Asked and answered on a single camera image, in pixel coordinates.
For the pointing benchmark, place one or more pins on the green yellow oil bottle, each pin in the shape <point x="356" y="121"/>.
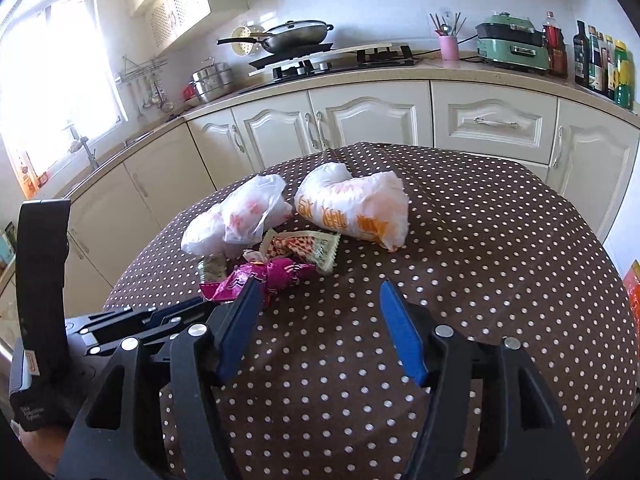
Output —
<point x="623" y="80"/>

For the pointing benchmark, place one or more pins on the small white plastic bag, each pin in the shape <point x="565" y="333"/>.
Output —
<point x="200" y="232"/>

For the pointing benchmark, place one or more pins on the bundle of chopsticks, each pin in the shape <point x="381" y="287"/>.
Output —
<point x="445" y="25"/>

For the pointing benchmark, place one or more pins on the cream lower cabinets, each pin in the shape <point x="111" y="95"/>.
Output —
<point x="370" y="115"/>

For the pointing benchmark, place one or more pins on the brown polka-dot tablecloth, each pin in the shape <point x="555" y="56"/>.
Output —
<point x="475" y="270"/>

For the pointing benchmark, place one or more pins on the orange bottle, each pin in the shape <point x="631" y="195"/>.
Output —
<point x="26" y="175"/>

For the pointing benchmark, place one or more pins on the teal box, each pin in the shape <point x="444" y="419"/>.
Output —
<point x="7" y="245"/>

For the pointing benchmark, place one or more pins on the cream round strainer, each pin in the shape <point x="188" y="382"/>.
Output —
<point x="243" y="42"/>

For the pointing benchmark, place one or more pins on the tall dark glass bottle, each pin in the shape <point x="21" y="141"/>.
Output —
<point x="582" y="60"/>

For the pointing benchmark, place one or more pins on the slim dark sauce bottle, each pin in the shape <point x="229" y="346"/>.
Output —
<point x="596" y="65"/>

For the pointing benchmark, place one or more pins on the large orange-print plastic bag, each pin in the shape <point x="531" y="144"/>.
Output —
<point x="350" y="200"/>

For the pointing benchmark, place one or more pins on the red checkered snack wrapper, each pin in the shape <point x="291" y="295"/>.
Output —
<point x="300" y="247"/>

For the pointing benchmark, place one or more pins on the kitchen window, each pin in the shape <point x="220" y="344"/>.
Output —
<point x="60" y="70"/>

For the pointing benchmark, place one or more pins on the metal utensil rack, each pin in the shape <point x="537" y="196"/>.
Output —
<point x="142" y="67"/>

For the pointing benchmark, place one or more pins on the black gas stove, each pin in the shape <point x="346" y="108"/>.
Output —
<point x="310" y="69"/>

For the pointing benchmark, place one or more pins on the black wok with lid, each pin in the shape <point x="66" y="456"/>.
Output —
<point x="295" y="34"/>

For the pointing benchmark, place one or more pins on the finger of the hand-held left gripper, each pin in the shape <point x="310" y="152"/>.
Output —
<point x="150" y="317"/>
<point x="145" y="338"/>

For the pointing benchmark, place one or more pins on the pink utensil holder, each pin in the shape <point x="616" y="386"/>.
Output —
<point x="449" y="47"/>

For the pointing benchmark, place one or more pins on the green white snack wrapper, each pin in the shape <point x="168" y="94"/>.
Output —
<point x="212" y="267"/>

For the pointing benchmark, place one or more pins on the green electric cooker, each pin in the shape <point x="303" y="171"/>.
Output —
<point x="510" y="45"/>

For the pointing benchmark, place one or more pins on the metal sink faucet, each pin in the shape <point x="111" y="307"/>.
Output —
<point x="87" y="152"/>

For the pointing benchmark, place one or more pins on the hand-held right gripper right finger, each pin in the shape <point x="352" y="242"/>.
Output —
<point x="402" y="332"/>

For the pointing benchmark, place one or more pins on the red container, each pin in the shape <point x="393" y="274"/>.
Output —
<point x="188" y="94"/>

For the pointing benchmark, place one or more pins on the magenta snack wrapper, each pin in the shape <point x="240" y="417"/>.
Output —
<point x="285" y="272"/>

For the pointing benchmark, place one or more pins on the beige countertop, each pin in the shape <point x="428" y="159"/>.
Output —
<point x="450" y="72"/>

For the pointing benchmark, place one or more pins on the orange package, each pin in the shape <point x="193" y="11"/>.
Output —
<point x="633" y="295"/>

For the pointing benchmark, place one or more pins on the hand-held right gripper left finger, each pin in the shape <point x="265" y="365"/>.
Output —
<point x="242" y="330"/>

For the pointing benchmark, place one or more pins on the medium white plastic bag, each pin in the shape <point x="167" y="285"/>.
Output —
<point x="250" y="205"/>

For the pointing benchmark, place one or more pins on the small lattice door cabinet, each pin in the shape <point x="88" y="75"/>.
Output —
<point x="175" y="10"/>

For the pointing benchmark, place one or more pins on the hanging metal utensil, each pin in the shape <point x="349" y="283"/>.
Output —
<point x="164" y="102"/>
<point x="136" y="97"/>
<point x="147" y="95"/>

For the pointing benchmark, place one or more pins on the red-label dark bottle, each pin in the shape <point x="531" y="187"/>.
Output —
<point x="555" y="50"/>

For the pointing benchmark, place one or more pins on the stainless steamer pot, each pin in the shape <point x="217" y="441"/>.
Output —
<point x="212" y="82"/>

